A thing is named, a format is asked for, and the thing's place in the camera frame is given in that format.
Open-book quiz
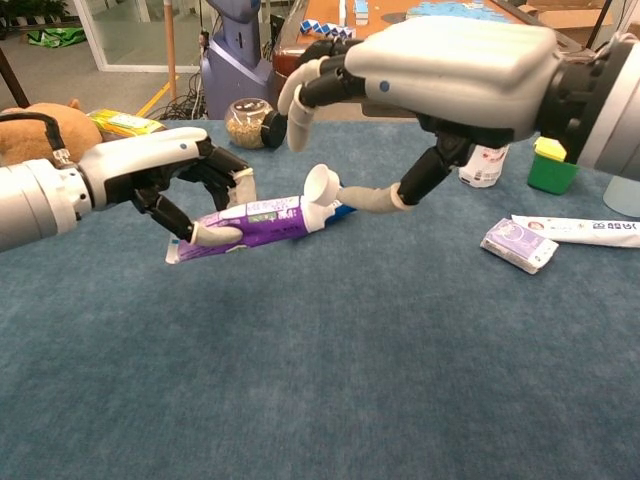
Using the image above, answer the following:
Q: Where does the wooden pole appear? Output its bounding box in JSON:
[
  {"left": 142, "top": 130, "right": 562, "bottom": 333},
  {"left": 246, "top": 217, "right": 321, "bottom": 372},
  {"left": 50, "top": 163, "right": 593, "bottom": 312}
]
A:
[{"left": 163, "top": 0, "right": 179, "bottom": 101}]

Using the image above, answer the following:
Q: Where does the yellow label tea bottle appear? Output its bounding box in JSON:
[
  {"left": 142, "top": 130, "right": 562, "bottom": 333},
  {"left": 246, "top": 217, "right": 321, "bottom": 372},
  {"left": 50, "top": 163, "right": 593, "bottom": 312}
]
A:
[{"left": 88, "top": 108, "right": 169, "bottom": 139}]

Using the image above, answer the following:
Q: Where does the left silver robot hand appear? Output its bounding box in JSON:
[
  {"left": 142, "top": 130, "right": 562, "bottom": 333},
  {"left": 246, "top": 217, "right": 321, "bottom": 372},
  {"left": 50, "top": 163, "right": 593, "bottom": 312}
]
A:
[{"left": 77, "top": 126, "right": 258, "bottom": 247}]

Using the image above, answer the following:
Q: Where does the green container yellow lid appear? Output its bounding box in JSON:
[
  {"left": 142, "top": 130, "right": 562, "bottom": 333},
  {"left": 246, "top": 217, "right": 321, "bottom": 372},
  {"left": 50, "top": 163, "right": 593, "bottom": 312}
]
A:
[{"left": 526, "top": 136, "right": 581, "bottom": 195}]

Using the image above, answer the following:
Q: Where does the cardboard box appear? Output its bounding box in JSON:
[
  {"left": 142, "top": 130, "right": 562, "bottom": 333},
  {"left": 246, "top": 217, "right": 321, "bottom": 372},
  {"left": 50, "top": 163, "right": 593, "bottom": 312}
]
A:
[{"left": 517, "top": 0, "right": 614, "bottom": 46}]

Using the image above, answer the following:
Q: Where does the brown plush toy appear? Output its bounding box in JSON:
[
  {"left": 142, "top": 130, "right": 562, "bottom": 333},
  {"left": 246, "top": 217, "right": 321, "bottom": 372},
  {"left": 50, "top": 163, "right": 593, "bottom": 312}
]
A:
[{"left": 0, "top": 98, "right": 104, "bottom": 166}]

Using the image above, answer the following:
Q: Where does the black cable bundle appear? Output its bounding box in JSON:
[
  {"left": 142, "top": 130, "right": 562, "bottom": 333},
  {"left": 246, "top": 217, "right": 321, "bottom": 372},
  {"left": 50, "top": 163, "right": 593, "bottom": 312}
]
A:
[{"left": 149, "top": 72, "right": 209, "bottom": 121}]

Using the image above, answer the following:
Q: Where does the blue-grey carpeted table surface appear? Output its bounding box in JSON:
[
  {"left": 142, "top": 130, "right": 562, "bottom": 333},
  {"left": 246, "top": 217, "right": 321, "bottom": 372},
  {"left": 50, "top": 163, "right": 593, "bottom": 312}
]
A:
[{"left": 0, "top": 118, "right": 640, "bottom": 480}]

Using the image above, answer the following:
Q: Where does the glass grain jar black lid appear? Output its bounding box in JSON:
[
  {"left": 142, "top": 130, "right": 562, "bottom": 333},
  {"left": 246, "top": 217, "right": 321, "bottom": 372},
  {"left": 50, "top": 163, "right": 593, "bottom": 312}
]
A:
[{"left": 224, "top": 97, "right": 290, "bottom": 150}]

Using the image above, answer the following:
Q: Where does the white drink bottle yellow cap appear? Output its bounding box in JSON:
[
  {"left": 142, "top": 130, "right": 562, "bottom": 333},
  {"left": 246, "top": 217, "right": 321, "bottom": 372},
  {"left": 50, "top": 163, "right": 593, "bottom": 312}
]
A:
[{"left": 458, "top": 143, "right": 511, "bottom": 190}]

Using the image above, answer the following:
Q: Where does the white red toothpaste tube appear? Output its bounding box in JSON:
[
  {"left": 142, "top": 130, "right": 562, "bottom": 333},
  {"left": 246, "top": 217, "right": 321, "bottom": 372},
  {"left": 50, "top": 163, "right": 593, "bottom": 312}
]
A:
[{"left": 510, "top": 214, "right": 640, "bottom": 249}]

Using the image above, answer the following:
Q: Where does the purple white tube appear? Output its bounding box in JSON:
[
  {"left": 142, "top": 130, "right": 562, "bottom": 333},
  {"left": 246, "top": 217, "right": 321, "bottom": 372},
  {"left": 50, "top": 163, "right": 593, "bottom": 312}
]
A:
[{"left": 164, "top": 164, "right": 346, "bottom": 265}]

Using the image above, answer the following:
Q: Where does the blue white snake puzzle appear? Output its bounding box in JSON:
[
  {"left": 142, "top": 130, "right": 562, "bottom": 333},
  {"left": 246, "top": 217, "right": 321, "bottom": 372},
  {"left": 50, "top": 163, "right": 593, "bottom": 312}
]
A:
[{"left": 298, "top": 19, "right": 356, "bottom": 40}]

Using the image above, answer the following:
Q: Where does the green bag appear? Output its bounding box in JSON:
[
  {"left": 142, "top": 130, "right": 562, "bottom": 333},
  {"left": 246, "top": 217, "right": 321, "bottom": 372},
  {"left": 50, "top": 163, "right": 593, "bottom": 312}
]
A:
[{"left": 27, "top": 27, "right": 87, "bottom": 49}]

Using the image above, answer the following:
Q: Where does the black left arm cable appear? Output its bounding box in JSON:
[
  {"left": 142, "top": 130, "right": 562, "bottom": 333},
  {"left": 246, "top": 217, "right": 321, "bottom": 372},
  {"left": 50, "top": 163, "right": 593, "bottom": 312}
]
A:
[{"left": 0, "top": 111, "right": 70, "bottom": 164}]

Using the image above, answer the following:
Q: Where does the pale blue tissue pack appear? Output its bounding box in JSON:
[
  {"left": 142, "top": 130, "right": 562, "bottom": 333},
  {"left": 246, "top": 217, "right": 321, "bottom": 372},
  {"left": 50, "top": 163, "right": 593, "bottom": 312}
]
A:
[{"left": 479, "top": 217, "right": 560, "bottom": 275}]

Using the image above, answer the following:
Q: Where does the blue grey machine base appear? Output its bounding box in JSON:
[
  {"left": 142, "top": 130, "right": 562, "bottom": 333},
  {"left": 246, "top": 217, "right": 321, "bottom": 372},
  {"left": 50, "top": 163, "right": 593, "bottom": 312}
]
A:
[{"left": 201, "top": 0, "right": 281, "bottom": 120}]

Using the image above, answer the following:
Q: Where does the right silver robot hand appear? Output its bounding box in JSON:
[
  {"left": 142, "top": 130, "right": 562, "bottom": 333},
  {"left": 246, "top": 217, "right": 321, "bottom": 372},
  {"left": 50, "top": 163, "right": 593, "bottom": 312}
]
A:
[{"left": 277, "top": 17, "right": 561, "bottom": 214}]

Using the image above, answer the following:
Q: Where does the blue cookie packet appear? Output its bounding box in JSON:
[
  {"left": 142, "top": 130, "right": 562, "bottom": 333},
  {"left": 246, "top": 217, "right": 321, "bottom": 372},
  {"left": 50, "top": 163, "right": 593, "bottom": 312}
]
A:
[{"left": 327, "top": 201, "right": 359, "bottom": 224}]

